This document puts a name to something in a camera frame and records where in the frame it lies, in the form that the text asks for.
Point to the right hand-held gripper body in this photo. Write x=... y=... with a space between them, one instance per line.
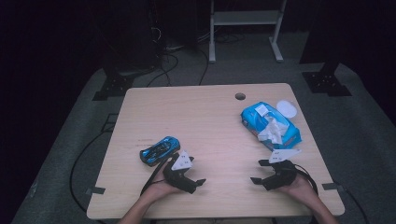
x=285 y=174

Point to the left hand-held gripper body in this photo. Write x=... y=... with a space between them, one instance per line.
x=177 y=177

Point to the blue and black toy car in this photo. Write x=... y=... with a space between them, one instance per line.
x=160 y=150

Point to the white wet wipe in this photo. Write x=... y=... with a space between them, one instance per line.
x=274 y=129

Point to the blue wet wipes pack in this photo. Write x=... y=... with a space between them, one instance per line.
x=253 y=119

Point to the person's left hand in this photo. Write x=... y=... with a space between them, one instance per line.
x=160 y=188

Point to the person's right hand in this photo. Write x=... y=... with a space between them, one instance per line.
x=300 y=188

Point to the black tape strip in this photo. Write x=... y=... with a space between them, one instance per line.
x=96 y=190
x=332 y=186

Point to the black stand base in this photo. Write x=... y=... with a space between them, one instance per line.
x=113 y=87
x=325 y=82

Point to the white metal stand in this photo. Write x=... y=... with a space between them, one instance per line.
x=246 y=18

